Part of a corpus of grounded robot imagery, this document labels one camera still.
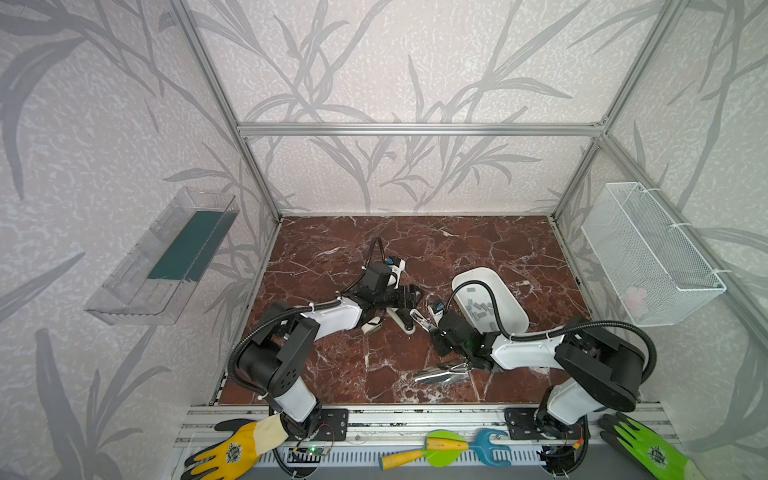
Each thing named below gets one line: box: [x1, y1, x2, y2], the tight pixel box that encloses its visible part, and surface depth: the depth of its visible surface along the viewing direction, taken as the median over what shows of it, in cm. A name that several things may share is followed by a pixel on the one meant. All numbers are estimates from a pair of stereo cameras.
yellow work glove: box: [180, 413, 289, 480], surface depth 70 cm
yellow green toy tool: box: [378, 430, 470, 471], surface depth 71 cm
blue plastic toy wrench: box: [469, 428, 512, 467], surface depth 71 cm
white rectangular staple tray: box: [451, 267, 529, 335], surface depth 96 cm
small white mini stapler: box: [409, 308, 438, 333], surface depth 93 cm
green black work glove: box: [597, 412, 706, 480], surface depth 71 cm
